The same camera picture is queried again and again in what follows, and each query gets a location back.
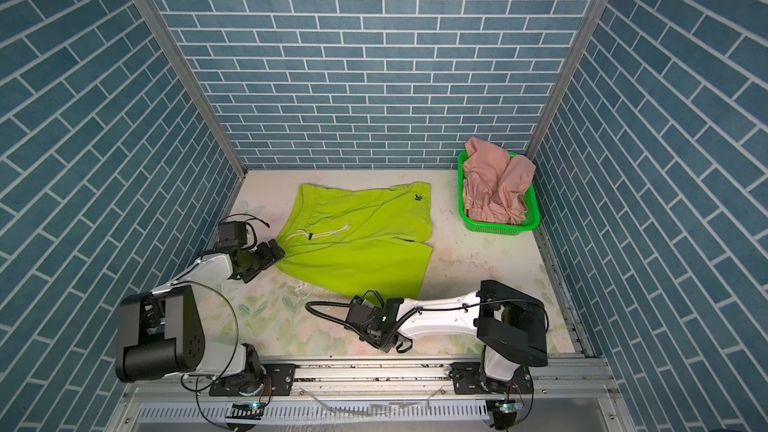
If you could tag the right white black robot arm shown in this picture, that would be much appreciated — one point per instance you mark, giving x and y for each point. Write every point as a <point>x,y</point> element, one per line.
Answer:
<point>511,325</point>

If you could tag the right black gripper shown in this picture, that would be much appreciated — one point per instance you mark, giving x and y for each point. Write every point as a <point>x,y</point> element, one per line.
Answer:
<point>374,340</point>

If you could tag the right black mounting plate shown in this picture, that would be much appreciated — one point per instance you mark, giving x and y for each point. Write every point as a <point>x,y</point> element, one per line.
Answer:
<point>468,379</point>

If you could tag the pink shorts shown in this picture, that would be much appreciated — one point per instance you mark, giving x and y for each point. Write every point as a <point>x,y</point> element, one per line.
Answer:
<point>495,183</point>

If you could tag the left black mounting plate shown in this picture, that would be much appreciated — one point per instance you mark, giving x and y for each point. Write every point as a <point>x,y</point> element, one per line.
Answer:
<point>274,379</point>

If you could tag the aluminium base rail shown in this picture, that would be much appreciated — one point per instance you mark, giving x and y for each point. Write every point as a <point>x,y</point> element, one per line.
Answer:
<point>392,378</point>

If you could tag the black mounting plate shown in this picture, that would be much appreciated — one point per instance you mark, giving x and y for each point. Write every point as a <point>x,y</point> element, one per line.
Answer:
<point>274,379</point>
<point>468,379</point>

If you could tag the aluminium corner post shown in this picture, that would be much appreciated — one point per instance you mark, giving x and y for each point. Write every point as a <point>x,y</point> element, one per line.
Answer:
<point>170,48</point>
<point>593,13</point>

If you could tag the left aluminium corner post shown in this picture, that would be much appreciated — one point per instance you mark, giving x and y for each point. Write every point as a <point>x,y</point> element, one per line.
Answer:
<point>170,48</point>

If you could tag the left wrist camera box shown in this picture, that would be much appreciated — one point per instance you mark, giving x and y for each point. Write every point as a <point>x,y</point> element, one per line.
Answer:
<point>231,235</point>

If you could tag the lime green shorts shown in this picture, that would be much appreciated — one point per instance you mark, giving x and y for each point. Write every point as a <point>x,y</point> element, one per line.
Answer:
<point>350,242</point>

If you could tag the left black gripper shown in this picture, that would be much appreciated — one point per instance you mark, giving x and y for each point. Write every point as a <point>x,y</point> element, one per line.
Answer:
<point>267,257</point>

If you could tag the green plastic basket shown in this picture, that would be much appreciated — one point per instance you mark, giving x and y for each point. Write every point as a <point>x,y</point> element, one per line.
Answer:
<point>532,218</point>

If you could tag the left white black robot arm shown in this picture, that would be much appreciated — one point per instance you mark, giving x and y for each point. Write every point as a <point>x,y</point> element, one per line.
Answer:
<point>160,332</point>

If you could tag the right aluminium corner post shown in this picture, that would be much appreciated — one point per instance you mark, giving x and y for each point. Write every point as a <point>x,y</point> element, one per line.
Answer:
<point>593,13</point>

